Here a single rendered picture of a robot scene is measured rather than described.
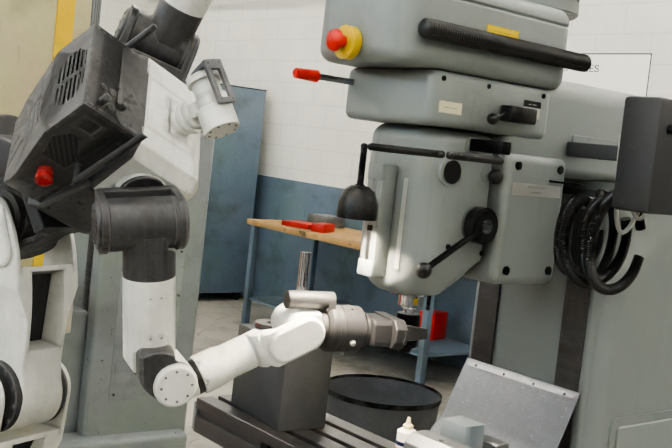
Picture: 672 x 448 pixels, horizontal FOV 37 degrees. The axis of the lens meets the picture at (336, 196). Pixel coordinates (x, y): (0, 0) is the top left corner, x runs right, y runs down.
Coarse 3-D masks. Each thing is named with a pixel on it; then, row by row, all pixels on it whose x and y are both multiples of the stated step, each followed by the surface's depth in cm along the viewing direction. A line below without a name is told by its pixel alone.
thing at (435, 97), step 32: (352, 96) 192; (384, 96) 185; (416, 96) 178; (448, 96) 178; (480, 96) 183; (512, 96) 189; (544, 96) 194; (448, 128) 187; (480, 128) 185; (512, 128) 190; (544, 128) 196
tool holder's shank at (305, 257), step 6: (306, 252) 216; (300, 258) 216; (306, 258) 216; (300, 264) 216; (306, 264) 216; (300, 270) 216; (306, 270) 216; (300, 276) 216; (306, 276) 216; (300, 282) 216; (306, 282) 216; (300, 288) 216; (306, 288) 216
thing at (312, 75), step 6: (294, 72) 183; (300, 72) 183; (306, 72) 184; (312, 72) 184; (318, 72) 185; (300, 78) 184; (306, 78) 184; (312, 78) 185; (318, 78) 185; (324, 78) 187; (330, 78) 188; (336, 78) 189; (342, 78) 190; (348, 78) 191; (348, 84) 191
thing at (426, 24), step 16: (432, 32) 168; (448, 32) 170; (464, 32) 172; (480, 32) 175; (480, 48) 177; (496, 48) 179; (512, 48) 181; (528, 48) 183; (544, 48) 186; (560, 64) 191; (576, 64) 193
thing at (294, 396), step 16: (256, 320) 226; (320, 352) 214; (256, 368) 219; (272, 368) 214; (288, 368) 210; (304, 368) 212; (320, 368) 215; (240, 384) 225; (256, 384) 219; (272, 384) 213; (288, 384) 211; (304, 384) 213; (320, 384) 215; (240, 400) 225; (256, 400) 219; (272, 400) 213; (288, 400) 211; (304, 400) 213; (320, 400) 215; (256, 416) 218; (272, 416) 212; (288, 416) 211; (304, 416) 214; (320, 416) 216
